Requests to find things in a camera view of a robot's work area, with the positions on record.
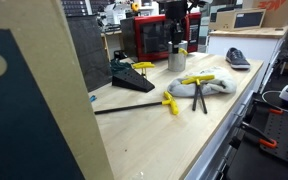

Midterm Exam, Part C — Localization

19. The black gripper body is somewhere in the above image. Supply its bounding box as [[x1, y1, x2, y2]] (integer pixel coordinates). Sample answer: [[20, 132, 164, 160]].
[[164, 0, 189, 27]]

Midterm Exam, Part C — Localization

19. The small yellow T-handle wrench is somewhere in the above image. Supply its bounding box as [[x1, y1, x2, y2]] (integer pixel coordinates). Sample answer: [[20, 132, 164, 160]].
[[178, 47, 189, 57], [131, 61, 156, 78]]

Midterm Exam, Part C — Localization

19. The white crumpled towel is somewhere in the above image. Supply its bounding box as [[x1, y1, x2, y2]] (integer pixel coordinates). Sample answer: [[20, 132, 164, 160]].
[[166, 66, 238, 98]]

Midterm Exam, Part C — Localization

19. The black wedge wrench stand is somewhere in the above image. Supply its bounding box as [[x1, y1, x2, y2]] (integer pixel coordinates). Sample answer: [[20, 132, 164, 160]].
[[111, 67, 156, 94]]

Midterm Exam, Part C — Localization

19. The red and black microwave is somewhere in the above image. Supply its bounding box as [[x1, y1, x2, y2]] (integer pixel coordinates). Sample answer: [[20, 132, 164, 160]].
[[120, 12, 203, 63]]

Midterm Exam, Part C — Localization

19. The metal cylinder cup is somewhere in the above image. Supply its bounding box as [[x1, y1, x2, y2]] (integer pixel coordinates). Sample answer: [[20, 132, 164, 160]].
[[167, 39, 189, 73]]

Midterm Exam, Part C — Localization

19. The white cabinet wooden top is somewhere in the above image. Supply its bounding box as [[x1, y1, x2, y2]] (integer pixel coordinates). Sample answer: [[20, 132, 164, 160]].
[[206, 25, 288, 65]]

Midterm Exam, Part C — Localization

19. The yellow and black tool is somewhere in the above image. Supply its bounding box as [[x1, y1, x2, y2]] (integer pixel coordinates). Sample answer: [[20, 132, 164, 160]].
[[130, 2, 141, 13]]

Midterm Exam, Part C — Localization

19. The flat cardboard box black label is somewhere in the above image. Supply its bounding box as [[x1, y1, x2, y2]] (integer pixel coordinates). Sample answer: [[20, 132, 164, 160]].
[[208, 8, 267, 32]]

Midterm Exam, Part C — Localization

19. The grey canvas shoe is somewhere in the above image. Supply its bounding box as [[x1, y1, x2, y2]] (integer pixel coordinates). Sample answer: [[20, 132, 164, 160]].
[[225, 46, 252, 71]]

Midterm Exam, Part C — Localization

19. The white machine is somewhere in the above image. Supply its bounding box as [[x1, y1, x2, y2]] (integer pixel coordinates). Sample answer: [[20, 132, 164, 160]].
[[102, 2, 129, 28]]

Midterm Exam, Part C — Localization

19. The wooden shelf unit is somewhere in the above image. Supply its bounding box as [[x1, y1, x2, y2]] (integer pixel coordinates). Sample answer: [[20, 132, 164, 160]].
[[100, 29, 124, 62]]

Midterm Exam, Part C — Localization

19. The dark grey fabric bin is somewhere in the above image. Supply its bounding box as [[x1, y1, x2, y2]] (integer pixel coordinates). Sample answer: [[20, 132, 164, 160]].
[[66, 14, 114, 93]]

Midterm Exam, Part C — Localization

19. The black perforated tray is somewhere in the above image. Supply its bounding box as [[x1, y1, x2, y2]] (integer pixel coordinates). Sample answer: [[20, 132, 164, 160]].
[[61, 0, 89, 17]]

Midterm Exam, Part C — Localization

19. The cardboard box red print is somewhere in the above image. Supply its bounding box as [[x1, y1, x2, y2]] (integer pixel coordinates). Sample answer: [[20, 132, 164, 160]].
[[242, 0, 288, 28]]

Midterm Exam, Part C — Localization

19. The black clamp orange tip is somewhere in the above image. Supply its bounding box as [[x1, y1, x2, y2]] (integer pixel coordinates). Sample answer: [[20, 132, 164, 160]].
[[239, 121, 279, 150], [253, 99, 285, 117]]

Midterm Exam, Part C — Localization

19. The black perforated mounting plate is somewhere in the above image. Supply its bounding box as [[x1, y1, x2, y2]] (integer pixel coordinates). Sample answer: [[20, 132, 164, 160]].
[[259, 110, 288, 172]]

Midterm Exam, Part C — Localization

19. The large cardboard box blue print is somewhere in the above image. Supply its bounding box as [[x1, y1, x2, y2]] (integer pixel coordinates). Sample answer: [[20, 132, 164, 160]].
[[0, 0, 115, 180]]

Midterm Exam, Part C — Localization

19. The long yellow T-handle wrench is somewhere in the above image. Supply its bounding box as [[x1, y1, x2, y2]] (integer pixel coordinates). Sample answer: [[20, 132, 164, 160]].
[[93, 90, 180, 116]]

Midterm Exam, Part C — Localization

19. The white cable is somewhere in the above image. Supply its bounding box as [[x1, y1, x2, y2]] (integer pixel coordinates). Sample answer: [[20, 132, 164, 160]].
[[260, 89, 285, 105]]

